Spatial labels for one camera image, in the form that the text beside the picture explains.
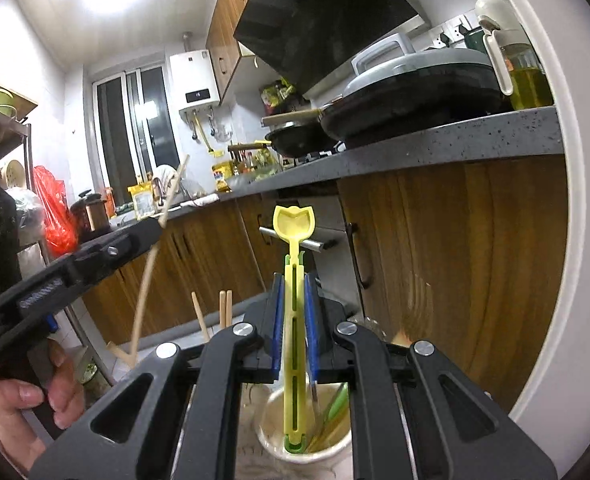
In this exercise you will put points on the brown cooking pot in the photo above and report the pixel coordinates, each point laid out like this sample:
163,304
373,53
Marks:
95,215

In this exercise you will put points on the white wall socket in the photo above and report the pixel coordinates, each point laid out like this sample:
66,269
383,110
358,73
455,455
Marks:
445,37

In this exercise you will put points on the black range hood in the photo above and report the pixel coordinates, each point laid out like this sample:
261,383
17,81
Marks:
315,20

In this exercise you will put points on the metal storage rack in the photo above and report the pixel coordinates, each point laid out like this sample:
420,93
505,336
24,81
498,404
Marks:
5,127

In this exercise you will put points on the white curved panel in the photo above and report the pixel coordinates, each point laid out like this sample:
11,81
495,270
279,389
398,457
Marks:
572,210

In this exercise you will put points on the white rag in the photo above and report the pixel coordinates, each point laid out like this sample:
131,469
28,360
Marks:
167,180

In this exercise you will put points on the green bowls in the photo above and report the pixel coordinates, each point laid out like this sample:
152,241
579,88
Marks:
0,102

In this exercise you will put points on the clear plastic bag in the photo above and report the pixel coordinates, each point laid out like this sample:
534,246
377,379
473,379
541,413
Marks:
25,210

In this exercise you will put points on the grey lidded electric pan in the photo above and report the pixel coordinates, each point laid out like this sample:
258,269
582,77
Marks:
415,95

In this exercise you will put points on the row of condiment bottles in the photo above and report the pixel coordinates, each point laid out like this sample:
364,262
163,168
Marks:
252,162

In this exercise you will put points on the wooden chopstick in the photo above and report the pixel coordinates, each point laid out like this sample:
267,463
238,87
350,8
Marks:
200,317
147,280
120,352
222,310
229,310

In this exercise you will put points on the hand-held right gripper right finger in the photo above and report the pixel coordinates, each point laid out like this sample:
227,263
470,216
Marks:
311,330

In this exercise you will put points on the person's left hand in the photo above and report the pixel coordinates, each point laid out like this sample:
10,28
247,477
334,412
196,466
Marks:
12,395

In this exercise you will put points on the red plastic bag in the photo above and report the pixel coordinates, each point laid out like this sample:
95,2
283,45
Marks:
57,225

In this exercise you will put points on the sliding glass door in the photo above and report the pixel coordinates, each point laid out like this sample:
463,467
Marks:
135,130

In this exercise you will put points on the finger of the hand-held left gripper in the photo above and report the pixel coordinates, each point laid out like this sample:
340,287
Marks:
120,250

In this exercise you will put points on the black frying pan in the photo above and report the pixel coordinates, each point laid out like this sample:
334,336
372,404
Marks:
300,140

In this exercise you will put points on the gas stove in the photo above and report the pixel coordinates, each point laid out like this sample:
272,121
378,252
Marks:
315,156

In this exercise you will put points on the white water heater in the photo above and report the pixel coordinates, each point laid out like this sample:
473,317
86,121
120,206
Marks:
195,80

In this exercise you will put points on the yellow seasoning container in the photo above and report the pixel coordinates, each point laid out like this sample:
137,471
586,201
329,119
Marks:
222,177

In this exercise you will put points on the white floral ceramic utensil holder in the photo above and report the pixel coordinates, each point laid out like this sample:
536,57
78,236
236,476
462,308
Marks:
295,465

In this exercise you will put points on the wooden wall cabinets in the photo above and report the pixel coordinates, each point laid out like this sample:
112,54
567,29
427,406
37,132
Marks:
225,35

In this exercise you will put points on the yellow packet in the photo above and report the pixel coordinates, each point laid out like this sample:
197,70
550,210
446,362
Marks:
141,202

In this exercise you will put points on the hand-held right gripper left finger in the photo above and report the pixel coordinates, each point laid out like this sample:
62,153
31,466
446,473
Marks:
276,330

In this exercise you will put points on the glass oil dispenser white lid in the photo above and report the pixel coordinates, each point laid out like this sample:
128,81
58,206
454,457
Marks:
527,85

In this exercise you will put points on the wooden base cabinets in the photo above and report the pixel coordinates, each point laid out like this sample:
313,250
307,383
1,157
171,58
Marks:
475,260

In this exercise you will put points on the yellow green snack packets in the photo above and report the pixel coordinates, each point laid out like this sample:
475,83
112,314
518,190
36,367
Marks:
275,94

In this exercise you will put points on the grey kitchen countertop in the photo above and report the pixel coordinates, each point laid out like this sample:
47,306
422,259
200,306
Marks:
425,145

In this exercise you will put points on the yellow plastic spoon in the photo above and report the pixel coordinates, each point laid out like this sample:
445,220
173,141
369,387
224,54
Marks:
293,225

